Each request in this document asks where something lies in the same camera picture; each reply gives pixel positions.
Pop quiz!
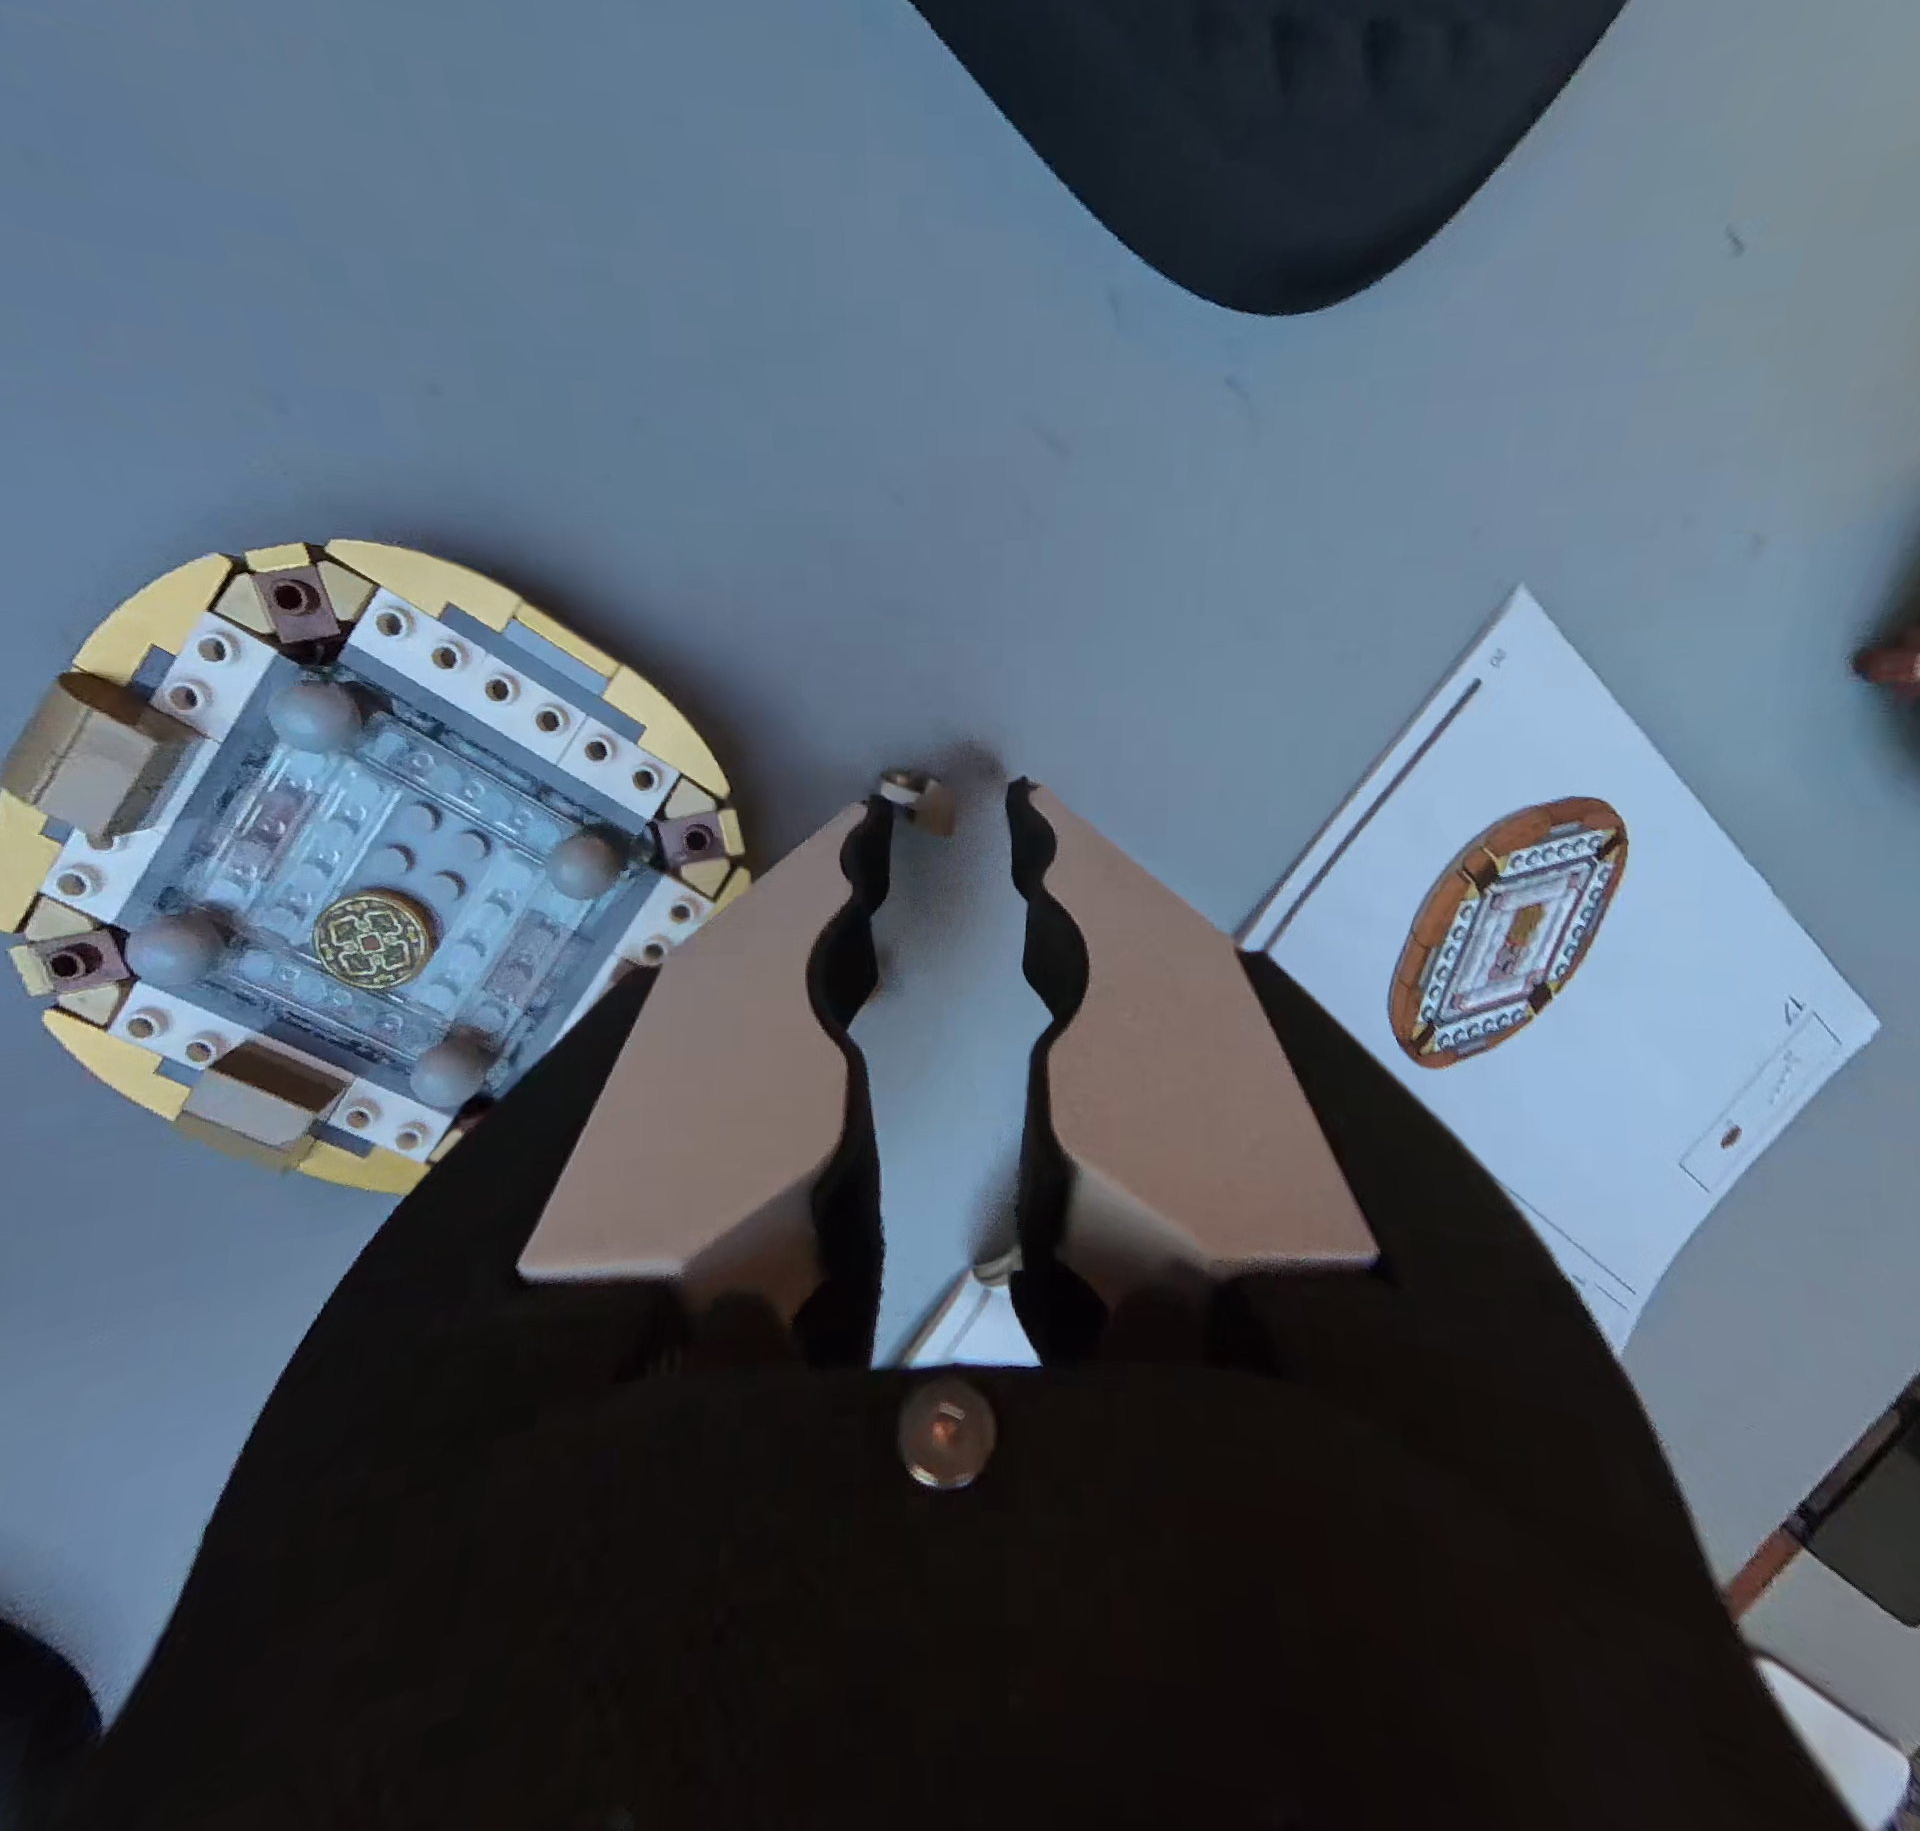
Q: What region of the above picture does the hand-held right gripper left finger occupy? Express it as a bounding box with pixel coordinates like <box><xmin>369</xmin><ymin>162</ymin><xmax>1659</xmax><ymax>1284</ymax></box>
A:
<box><xmin>514</xmin><ymin>791</ymin><xmax>903</xmax><ymax>1366</ymax></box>

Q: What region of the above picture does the white paper sheet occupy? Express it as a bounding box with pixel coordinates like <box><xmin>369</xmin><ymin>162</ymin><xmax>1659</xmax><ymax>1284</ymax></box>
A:
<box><xmin>899</xmin><ymin>1249</ymin><xmax>1040</xmax><ymax>1369</ymax></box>

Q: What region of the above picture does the round yellow white lego model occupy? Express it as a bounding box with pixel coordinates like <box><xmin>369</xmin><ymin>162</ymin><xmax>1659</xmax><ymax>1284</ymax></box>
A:
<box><xmin>0</xmin><ymin>536</ymin><xmax>751</xmax><ymax>1196</ymax></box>

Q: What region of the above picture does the white lego instruction sheet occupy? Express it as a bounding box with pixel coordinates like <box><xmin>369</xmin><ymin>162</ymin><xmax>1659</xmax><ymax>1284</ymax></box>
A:
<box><xmin>1238</xmin><ymin>586</ymin><xmax>1883</xmax><ymax>1354</ymax></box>

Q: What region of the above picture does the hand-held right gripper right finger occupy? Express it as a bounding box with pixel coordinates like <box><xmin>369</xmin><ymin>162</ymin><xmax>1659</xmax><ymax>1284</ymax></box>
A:
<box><xmin>1002</xmin><ymin>774</ymin><xmax>1387</xmax><ymax>1365</ymax></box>

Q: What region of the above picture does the black textured pad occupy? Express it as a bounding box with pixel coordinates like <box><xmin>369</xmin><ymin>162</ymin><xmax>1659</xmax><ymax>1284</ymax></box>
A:
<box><xmin>839</xmin><ymin>0</ymin><xmax>1673</xmax><ymax>317</ymax></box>

